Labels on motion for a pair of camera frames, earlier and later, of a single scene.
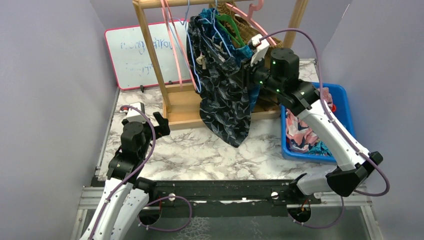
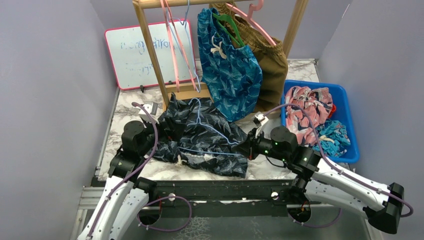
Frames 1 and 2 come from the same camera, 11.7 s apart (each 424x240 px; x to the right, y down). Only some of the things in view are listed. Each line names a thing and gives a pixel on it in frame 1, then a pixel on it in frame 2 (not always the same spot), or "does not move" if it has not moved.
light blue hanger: (216, 29) → (201, 123)
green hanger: (218, 16) does not move
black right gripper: (248, 72) → (248, 147)
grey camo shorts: (221, 77) → (200, 136)
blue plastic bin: (343, 107) does not move
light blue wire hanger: (185, 24) does not move
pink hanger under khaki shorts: (249, 17) does not move
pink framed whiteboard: (131, 59) does not move
